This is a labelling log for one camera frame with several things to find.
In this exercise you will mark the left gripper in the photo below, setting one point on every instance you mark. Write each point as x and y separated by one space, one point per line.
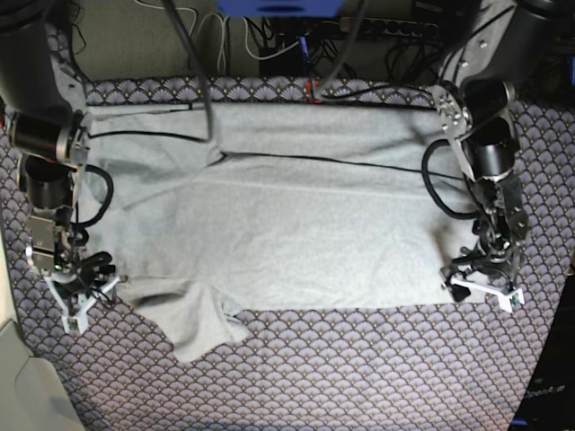
491 262

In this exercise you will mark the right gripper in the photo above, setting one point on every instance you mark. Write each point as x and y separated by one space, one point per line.
87 276

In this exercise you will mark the light grey T-shirt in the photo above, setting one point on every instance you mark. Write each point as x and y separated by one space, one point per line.
290 207

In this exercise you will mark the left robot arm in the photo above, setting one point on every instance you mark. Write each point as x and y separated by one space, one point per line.
496 46

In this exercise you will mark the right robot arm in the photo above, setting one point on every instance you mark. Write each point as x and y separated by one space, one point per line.
51 136

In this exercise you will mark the fan-patterned table cloth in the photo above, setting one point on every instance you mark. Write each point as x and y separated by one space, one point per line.
424 367

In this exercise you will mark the grey plastic bin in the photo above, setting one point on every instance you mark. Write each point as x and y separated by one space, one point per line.
32 395

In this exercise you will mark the red black table clamp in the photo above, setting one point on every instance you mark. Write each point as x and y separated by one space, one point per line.
309 91

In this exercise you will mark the black box behind table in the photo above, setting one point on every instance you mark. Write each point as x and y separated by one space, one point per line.
287 64

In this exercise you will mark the blue box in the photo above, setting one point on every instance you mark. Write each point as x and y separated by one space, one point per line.
280 8

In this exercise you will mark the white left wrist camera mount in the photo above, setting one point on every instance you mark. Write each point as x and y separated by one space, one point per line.
509 298

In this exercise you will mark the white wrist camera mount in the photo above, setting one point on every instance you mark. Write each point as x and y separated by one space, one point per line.
81 301
509 298

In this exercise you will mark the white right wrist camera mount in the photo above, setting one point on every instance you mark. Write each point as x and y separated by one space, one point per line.
81 301

